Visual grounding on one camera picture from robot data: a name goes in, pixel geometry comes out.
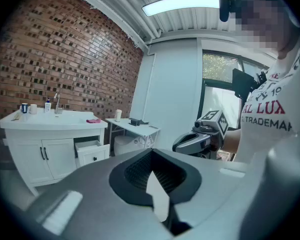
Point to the white side table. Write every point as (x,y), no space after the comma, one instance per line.
(130,129)

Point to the white ceiling pipes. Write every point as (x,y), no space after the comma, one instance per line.
(130,11)

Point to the white bin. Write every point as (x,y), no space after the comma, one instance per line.
(126,145)

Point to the black desk organiser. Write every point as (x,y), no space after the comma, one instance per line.
(136,122)

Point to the pink cloth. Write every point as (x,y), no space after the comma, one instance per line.
(93,120)

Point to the black head-worn camera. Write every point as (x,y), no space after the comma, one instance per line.
(225,7)

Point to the blue mug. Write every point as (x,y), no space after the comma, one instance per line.
(24,108)

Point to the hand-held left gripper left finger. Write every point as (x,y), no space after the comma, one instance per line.
(90,199)

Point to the white cabinet drawer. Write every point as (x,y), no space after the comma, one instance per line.
(93,154)

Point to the white soap bottle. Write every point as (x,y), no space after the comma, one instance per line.
(47,107)

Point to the white printed t-shirt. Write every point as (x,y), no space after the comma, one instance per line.
(267,134)

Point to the white sink basin top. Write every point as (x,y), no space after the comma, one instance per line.
(52,121)

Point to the white wall pipe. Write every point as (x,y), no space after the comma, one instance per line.
(150,84)

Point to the long ceiling light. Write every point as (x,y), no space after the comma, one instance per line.
(180,5)

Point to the chrome faucet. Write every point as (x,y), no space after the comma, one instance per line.
(57,107)

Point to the dark-framed window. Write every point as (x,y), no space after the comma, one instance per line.
(217,69)

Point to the black chest-mounted box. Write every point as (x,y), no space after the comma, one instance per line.
(242,84)

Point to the white sink cabinet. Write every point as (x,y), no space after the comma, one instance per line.
(27,159)

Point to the person's right forearm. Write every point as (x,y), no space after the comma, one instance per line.
(233,140)

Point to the cream tumbler cup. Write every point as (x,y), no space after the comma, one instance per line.
(118,115)

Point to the white mug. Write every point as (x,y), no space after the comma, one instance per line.
(33,109)

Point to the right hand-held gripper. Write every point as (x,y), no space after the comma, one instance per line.
(215,126)

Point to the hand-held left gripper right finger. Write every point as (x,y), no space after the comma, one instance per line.
(210,191)

